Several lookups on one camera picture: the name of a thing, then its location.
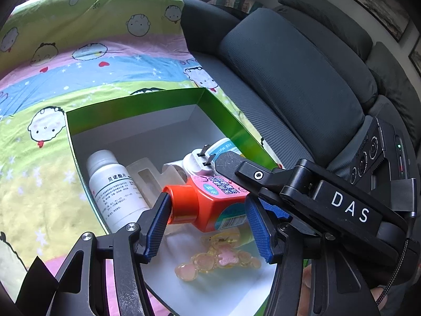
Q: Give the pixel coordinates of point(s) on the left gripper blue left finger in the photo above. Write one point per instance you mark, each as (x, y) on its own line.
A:
(152, 225)

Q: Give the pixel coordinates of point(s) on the person's hand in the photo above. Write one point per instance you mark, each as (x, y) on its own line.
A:
(305, 293)

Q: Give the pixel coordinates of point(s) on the colourful cartoon bed sheet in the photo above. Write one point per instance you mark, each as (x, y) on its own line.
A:
(58, 55)

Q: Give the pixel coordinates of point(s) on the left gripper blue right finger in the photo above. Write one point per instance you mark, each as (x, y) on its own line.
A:
(264, 219)

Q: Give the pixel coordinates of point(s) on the green white open box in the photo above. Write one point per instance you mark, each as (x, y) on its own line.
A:
(150, 134)

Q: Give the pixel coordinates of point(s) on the pink translucent hair claw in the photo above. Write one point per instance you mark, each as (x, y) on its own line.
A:
(223, 252)

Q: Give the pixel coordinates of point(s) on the dark grey sofa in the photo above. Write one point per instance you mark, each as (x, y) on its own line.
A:
(307, 76)

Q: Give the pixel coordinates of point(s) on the white bottle blue label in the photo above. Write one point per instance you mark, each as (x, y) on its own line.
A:
(222, 146)

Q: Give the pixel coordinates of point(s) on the orange cap carton bottle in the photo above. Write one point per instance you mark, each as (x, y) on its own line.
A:
(208, 202)

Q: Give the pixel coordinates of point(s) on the black triple lens camera box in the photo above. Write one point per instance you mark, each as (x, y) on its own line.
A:
(381, 167)

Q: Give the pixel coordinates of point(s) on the white plug adapter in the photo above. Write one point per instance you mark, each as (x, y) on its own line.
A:
(197, 162)

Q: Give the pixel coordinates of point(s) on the white medicine bottle red logo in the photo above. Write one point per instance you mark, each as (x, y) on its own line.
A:
(117, 198)

